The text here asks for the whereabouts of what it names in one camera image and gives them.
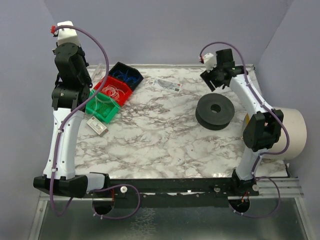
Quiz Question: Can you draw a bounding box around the white cylindrical container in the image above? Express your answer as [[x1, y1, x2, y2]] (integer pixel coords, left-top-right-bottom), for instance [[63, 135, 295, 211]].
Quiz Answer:
[[262, 106, 307, 161]]

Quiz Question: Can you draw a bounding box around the green cable bundle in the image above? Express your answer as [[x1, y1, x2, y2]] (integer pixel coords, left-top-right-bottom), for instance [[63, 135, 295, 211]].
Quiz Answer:
[[91, 101, 113, 117]]

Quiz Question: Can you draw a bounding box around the white cable bundle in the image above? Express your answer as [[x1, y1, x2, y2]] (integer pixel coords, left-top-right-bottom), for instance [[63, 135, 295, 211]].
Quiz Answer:
[[102, 84, 126, 99]]

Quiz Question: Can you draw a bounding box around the black storage bin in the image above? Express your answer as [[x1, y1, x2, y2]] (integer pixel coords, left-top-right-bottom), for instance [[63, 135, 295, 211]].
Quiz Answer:
[[108, 62, 144, 91]]

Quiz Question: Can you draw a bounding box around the green storage bin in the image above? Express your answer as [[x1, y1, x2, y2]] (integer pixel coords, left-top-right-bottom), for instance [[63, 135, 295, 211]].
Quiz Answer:
[[85, 92, 121, 124]]

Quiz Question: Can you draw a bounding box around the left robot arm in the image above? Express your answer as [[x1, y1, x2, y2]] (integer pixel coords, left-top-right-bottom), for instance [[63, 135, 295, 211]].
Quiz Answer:
[[33, 42, 108, 198]]

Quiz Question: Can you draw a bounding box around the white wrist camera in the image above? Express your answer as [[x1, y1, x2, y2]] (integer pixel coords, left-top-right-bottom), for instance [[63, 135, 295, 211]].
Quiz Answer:
[[202, 53, 217, 72], [56, 28, 81, 47]]

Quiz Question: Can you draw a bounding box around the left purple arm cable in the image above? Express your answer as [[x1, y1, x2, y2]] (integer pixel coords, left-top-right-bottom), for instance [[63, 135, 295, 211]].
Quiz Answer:
[[48, 24, 142, 221]]

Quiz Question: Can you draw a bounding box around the red storage bin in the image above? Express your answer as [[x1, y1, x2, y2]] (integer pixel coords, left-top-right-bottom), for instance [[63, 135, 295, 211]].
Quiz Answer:
[[100, 76, 133, 107]]

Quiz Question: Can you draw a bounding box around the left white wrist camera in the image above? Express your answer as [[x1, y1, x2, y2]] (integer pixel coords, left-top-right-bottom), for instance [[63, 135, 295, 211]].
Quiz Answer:
[[56, 28, 81, 47]]

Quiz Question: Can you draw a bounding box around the aluminium table edge rail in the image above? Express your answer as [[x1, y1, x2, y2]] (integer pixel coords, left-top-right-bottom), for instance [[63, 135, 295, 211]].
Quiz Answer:
[[87, 63, 255, 69]]

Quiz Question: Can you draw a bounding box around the flat printed packet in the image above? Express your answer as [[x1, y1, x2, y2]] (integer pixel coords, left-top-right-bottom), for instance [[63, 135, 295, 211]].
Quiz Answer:
[[151, 78, 182, 94]]

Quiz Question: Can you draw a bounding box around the black cable spool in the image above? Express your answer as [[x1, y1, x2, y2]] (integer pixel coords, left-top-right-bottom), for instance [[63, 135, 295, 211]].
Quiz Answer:
[[195, 93, 235, 131]]

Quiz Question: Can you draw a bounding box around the blue cable bundle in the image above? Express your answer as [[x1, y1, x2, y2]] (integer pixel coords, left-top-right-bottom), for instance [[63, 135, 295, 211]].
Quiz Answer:
[[111, 69, 141, 85]]

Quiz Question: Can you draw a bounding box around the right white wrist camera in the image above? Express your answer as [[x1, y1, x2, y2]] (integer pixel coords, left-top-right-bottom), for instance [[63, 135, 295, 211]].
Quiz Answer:
[[202, 53, 217, 72]]

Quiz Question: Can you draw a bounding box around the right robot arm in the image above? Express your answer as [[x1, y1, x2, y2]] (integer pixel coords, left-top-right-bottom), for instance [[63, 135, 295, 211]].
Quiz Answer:
[[199, 48, 284, 186]]

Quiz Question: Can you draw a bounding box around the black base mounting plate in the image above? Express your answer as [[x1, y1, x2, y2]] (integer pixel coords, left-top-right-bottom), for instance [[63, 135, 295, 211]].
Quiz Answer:
[[82, 172, 261, 209]]

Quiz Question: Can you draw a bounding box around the clear plastic piece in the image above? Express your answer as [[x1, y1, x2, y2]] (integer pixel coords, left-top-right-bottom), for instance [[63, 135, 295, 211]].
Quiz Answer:
[[87, 63, 104, 81]]

